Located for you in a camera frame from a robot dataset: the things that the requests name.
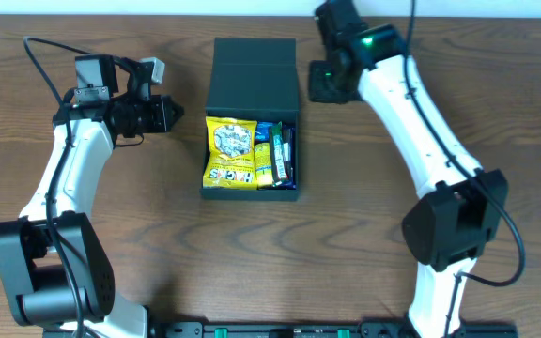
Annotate dark blue gum stick pack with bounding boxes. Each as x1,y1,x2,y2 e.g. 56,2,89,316
282,127,294,185

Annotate green gum stick pack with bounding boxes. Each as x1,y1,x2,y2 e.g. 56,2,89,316
269,122,288,186

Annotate blue Eclipse gum pack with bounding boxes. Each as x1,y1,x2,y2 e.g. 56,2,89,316
281,125,296,190

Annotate blue snack bar wrapper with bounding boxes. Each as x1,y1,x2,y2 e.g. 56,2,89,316
255,121,274,143

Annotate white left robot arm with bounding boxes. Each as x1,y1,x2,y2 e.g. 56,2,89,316
0,90,184,337

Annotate black gift box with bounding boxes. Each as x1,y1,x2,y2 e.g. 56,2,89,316
200,38,301,202

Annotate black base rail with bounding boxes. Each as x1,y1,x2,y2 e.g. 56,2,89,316
155,320,519,338

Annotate yellow gum container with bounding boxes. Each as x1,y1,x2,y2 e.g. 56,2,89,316
255,143,274,189

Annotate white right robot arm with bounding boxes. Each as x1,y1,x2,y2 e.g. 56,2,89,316
308,0,518,337

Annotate yellow Hacks candy bag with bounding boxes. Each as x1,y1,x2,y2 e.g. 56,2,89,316
203,116,257,190

